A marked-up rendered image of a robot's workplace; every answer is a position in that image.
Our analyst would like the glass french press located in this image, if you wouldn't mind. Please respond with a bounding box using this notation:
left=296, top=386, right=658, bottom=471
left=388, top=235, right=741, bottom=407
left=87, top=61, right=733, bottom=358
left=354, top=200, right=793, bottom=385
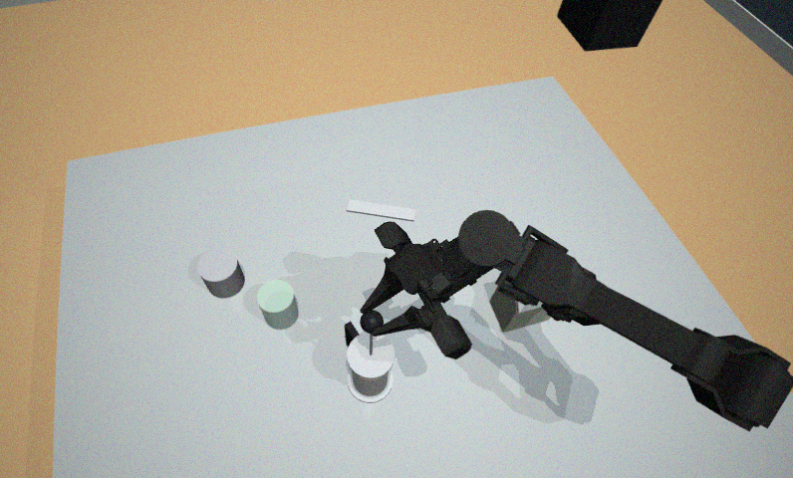
left=344, top=310, right=395, bottom=403

